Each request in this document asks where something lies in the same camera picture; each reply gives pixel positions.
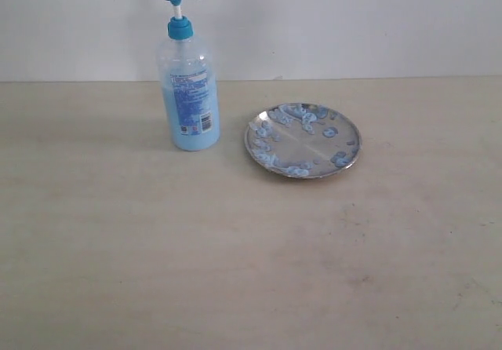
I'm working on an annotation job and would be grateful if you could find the blue pump soap bottle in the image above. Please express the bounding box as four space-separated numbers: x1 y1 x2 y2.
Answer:
156 0 220 151

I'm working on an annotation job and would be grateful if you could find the round metal plate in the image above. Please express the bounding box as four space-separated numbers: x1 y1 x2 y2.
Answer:
244 102 362 180

